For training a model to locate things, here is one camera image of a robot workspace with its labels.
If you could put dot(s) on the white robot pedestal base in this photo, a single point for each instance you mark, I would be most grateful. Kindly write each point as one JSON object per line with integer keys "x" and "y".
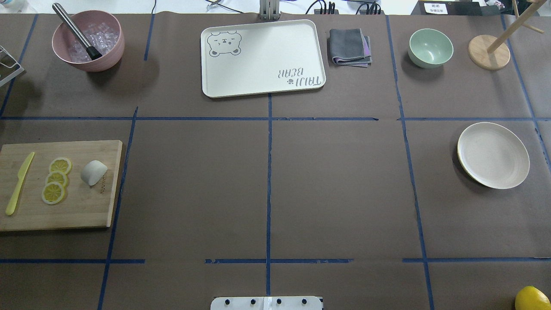
{"x": 267, "y": 303}

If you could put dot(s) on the white steamed bun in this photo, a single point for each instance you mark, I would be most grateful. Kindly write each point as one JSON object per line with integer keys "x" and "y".
{"x": 92, "y": 172}

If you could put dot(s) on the lemon slice bottom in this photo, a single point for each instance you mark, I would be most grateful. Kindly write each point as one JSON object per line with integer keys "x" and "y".
{"x": 53, "y": 193}

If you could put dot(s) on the lemon slice middle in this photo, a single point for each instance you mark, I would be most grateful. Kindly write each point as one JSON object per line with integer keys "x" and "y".
{"x": 57, "y": 176}

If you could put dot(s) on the mint green bowl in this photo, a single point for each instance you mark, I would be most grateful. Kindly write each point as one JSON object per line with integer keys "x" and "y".
{"x": 429, "y": 48}

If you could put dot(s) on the metal cup rack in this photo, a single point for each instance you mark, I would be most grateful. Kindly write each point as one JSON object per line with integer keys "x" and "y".
{"x": 9, "y": 67}

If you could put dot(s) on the cream round plate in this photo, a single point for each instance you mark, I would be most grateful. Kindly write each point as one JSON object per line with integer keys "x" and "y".
{"x": 493, "y": 155}

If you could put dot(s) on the lemon slice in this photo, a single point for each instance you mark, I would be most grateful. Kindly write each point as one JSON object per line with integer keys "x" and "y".
{"x": 61, "y": 164}
{"x": 53, "y": 193}
{"x": 57, "y": 176}

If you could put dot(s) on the aluminium camera post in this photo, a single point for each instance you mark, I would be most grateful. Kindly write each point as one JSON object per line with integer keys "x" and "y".
{"x": 269, "y": 10}

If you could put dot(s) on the folded grey purple cloth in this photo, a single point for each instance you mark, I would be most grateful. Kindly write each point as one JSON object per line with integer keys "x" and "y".
{"x": 350, "y": 47}

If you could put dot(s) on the wooden mug tree stand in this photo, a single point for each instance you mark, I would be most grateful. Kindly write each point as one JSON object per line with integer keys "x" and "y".
{"x": 492, "y": 53}

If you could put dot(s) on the black power strip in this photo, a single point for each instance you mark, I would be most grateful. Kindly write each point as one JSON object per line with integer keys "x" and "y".
{"x": 348, "y": 7}

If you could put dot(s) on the bamboo cutting board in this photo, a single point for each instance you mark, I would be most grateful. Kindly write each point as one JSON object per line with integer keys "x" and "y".
{"x": 82, "y": 206}

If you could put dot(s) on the lemon slice top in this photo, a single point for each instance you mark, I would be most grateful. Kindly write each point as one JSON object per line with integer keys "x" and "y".
{"x": 61, "y": 164}

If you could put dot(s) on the yellow plastic knife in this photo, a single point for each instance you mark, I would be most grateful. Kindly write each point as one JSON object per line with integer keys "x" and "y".
{"x": 12, "y": 204}

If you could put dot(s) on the pink bowl with ice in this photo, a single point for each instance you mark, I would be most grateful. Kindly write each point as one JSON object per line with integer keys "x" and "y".
{"x": 63, "y": 39}

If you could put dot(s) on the cream bear tray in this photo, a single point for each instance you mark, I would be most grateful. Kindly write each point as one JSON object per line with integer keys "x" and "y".
{"x": 250, "y": 59}

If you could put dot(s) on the steel muddler black tip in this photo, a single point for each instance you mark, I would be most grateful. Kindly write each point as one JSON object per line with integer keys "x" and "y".
{"x": 92, "y": 52}

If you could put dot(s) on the yellow lemon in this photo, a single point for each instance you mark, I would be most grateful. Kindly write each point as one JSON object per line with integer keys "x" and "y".
{"x": 531, "y": 298}

